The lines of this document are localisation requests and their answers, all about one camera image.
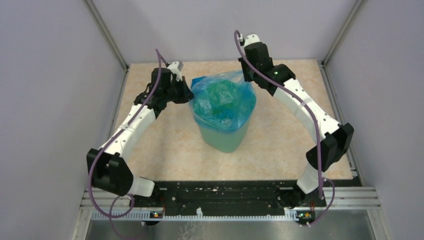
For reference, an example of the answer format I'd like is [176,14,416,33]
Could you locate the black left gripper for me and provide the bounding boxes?
[163,75,195,104]

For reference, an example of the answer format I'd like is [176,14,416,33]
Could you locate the light blue translucent plastic bag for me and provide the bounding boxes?
[189,70,257,132]

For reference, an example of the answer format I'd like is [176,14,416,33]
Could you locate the green plastic trash bin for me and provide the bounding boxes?
[199,119,251,153]

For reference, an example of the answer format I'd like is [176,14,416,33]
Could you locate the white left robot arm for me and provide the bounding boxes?
[86,65,194,207]

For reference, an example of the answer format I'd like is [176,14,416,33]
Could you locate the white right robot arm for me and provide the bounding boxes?
[236,41,354,206]

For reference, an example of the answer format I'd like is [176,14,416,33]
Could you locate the dark blue crumpled bag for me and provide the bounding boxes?
[190,76,206,88]

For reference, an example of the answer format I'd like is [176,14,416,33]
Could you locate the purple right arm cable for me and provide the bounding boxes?
[233,30,336,227]

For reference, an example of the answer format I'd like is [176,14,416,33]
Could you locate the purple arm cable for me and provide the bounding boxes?
[233,30,336,227]
[86,48,170,240]

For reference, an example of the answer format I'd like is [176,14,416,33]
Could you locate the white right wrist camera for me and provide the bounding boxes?
[238,33,261,47]

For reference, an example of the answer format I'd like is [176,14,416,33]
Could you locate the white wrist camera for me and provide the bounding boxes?
[167,60,184,82]
[238,33,261,47]

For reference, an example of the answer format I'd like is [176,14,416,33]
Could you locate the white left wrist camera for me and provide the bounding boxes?
[167,60,184,82]

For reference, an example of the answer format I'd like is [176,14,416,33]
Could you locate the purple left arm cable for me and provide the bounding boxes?
[86,48,170,240]

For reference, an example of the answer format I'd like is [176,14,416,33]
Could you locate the left aluminium frame post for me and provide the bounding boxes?
[82,0,129,72]

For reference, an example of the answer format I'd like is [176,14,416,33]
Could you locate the aluminium frame post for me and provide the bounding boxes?
[321,0,368,69]
[82,0,129,72]

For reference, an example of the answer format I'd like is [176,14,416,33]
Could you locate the right aluminium frame post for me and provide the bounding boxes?
[321,0,368,69]

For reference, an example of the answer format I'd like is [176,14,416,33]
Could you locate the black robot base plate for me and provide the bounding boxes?
[134,180,327,217]

